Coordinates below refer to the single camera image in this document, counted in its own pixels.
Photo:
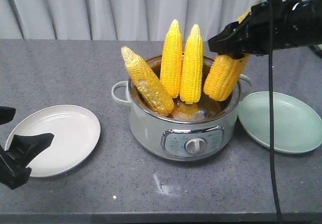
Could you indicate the sage green electric cooker pot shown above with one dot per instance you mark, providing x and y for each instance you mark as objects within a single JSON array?
[{"x": 192, "y": 132}]

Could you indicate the light green round plate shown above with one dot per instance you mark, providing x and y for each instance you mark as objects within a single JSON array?
[{"x": 297, "y": 127}]

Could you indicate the grey pleated curtain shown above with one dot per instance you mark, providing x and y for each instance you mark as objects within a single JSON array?
[{"x": 115, "y": 19}]

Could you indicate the white round plate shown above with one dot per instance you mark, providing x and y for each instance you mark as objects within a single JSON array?
[{"x": 76, "y": 132}]

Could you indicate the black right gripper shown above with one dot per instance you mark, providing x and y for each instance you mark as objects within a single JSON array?
[{"x": 266, "y": 29}]

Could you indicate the pale-tipped corn cob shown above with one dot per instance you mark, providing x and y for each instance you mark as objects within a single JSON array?
[{"x": 147, "y": 83}]

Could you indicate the orange-yellow corn cob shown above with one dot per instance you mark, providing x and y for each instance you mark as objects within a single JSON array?
[{"x": 223, "y": 76}]

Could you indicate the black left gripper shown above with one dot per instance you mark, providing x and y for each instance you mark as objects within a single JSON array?
[{"x": 22, "y": 150}]

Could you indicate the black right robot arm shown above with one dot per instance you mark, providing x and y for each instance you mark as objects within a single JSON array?
[{"x": 305, "y": 23}]

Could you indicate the yellow corn cob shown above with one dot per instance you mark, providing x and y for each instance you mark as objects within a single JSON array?
[
  {"x": 191, "y": 80},
  {"x": 171, "y": 64}
]

